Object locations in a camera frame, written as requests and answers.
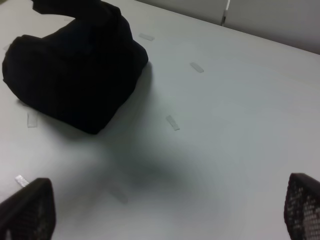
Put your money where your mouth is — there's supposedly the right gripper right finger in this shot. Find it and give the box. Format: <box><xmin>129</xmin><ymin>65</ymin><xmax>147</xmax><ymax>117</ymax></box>
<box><xmin>283</xmin><ymin>173</ymin><xmax>320</xmax><ymax>240</ymax></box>

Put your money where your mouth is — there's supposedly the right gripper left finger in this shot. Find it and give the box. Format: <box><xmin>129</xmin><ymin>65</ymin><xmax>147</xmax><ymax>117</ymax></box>
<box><xmin>0</xmin><ymin>178</ymin><xmax>56</xmax><ymax>240</ymax></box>

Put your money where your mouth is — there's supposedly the black short sleeve shirt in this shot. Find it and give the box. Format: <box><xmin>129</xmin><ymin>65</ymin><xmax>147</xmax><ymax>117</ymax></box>
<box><xmin>2</xmin><ymin>0</ymin><xmax>149</xmax><ymax>135</ymax></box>

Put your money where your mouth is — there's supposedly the clear tape strip bottom centre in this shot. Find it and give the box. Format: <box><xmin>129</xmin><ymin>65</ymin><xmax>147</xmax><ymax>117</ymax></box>
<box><xmin>15</xmin><ymin>175</ymin><xmax>29</xmax><ymax>188</ymax></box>

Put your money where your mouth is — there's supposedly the clear tape strip lower left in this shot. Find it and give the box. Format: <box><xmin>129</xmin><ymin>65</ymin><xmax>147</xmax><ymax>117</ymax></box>
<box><xmin>108</xmin><ymin>186</ymin><xmax>128</xmax><ymax>204</ymax></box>

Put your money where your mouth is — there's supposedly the clear tape strip right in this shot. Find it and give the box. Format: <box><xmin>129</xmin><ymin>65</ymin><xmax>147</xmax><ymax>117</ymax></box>
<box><xmin>27</xmin><ymin>111</ymin><xmax>38</xmax><ymax>128</ymax></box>

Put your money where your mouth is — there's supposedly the clear tape strip middle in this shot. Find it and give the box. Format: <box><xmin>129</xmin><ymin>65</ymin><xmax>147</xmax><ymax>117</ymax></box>
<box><xmin>190</xmin><ymin>62</ymin><xmax>204</xmax><ymax>73</ymax></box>

